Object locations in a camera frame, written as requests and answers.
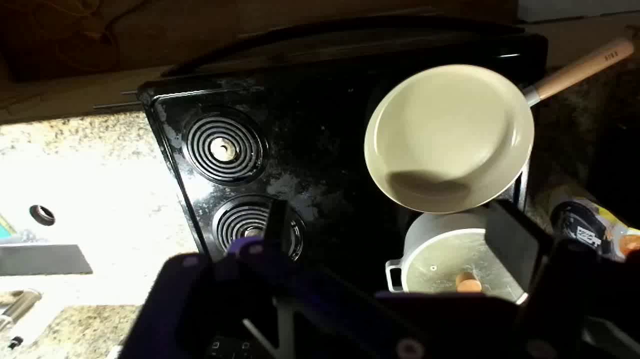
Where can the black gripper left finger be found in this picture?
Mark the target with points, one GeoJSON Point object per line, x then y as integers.
{"type": "Point", "coordinates": [277, 230]}

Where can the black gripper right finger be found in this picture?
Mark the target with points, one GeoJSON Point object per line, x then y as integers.
{"type": "Point", "coordinates": [513, 252]}

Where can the black electric stove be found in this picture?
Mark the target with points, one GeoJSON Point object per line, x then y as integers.
{"type": "Point", "coordinates": [320, 133]}

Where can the small coil burner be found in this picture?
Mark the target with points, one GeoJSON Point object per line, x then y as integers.
{"type": "Point", "coordinates": [243, 222]}

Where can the orange food piece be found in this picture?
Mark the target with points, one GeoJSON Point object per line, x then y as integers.
{"type": "Point", "coordinates": [468, 284]}

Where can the black and yellow snack bag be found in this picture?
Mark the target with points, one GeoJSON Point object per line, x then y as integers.
{"type": "Point", "coordinates": [587, 230]}

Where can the large coil burner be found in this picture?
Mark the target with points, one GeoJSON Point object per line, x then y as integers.
{"type": "Point", "coordinates": [223, 149]}

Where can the steel kitchen sink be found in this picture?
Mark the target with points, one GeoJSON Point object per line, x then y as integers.
{"type": "Point", "coordinates": [47, 260]}

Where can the teal sponge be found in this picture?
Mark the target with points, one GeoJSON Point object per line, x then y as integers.
{"type": "Point", "coordinates": [5, 230]}

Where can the chrome faucet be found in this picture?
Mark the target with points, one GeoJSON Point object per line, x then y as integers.
{"type": "Point", "coordinates": [16, 308]}

